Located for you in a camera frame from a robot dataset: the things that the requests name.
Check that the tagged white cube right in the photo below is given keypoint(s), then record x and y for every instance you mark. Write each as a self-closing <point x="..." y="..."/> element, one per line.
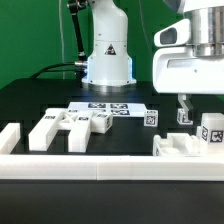
<point x="182" y="119"/>

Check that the white fence rail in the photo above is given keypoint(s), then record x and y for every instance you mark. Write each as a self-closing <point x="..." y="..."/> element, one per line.
<point x="55" y="167"/>
<point x="9" y="137"/>

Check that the black camera stand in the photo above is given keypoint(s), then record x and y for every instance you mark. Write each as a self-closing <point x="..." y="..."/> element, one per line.
<point x="75" y="6"/>

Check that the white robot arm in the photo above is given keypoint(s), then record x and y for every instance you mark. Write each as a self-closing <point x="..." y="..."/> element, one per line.
<point x="110" y="67"/>

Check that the white chair seat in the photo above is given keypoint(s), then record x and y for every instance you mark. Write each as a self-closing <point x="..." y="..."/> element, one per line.
<point x="176" y="145"/>

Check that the white tag sheet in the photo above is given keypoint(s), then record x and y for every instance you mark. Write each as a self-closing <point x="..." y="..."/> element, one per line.
<point x="118" y="109"/>

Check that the tagged white cube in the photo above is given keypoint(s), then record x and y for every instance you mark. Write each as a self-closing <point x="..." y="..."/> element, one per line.
<point x="182" y="119"/>
<point x="151" y="118"/>

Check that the white front fence rail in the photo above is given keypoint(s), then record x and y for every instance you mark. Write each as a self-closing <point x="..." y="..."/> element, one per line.
<point x="55" y="167"/>

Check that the tagged white cube left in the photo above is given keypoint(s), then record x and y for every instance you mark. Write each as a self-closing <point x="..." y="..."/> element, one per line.
<point x="151" y="118"/>

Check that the white left fence rail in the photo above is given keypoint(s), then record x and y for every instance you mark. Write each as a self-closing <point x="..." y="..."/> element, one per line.
<point x="9" y="137"/>

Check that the white chair back frame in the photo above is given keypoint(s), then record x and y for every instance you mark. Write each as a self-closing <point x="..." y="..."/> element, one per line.
<point x="77" y="123"/>

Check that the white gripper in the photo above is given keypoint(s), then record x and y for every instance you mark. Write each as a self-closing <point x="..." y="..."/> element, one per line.
<point x="177" y="70"/>

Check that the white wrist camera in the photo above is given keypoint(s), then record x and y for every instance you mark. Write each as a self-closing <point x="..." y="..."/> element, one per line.
<point x="176" y="34"/>

